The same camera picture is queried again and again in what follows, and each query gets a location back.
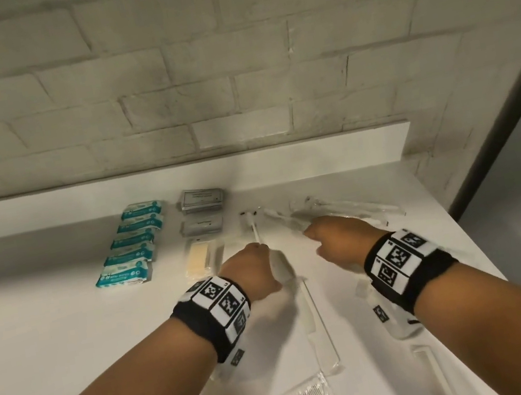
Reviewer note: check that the person's left hand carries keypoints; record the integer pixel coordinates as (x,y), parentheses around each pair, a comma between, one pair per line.
(251,272)

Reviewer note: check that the dark door frame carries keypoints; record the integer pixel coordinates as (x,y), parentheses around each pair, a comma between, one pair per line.
(502,117)

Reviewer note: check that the teal wipe packet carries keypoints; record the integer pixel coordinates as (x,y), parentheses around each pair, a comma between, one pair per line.
(124,275)
(130,255)
(142,209)
(140,224)
(134,238)

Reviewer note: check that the person's right hand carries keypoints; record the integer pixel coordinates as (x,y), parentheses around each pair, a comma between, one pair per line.
(348,239)

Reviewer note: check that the person's right fingers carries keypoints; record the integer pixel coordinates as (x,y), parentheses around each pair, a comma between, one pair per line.
(313,233)

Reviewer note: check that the person's right forearm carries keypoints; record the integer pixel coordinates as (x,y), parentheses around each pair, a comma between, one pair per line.
(510,331)

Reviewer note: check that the person's left forearm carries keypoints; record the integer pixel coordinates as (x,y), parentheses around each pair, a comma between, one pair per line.
(139,392)

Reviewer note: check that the grey sachet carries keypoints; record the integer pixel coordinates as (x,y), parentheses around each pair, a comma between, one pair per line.
(201,198)
(202,225)

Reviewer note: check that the black marker wristband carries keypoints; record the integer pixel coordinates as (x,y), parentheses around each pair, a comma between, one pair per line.
(220,312)
(408,264)

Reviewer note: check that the clear plastic pouch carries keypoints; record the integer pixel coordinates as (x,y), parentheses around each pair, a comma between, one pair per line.
(313,326)

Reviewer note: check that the clear plastic wrapper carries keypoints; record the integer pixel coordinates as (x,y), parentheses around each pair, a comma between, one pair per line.
(435,375)

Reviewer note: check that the beige soap in clear wrapper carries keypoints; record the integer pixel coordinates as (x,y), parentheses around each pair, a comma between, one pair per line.
(199,259)

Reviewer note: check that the white toothbrush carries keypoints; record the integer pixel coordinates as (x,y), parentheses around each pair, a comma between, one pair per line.
(255,231)

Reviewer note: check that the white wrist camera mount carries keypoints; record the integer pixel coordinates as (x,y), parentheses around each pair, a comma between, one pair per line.
(392,317)
(231,360)

